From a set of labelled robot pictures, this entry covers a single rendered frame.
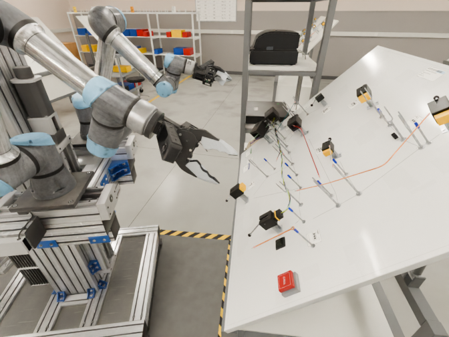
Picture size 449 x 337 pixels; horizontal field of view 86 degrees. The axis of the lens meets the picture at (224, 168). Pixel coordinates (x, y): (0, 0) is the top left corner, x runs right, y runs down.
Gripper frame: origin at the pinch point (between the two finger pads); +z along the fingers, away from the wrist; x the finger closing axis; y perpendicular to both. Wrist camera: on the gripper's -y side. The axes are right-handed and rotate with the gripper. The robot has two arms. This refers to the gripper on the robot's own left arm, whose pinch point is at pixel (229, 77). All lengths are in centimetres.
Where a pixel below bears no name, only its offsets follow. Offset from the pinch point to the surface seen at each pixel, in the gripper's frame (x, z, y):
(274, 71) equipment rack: 0.2, 27.6, -19.1
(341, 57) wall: -250, 376, -549
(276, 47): 7.8, 25.0, -31.2
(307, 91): -125, 150, -182
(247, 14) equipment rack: 19.1, 1.2, -31.6
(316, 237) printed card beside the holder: 23, 30, 88
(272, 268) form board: 10, 22, 97
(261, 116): -30.2, 33.5, -9.5
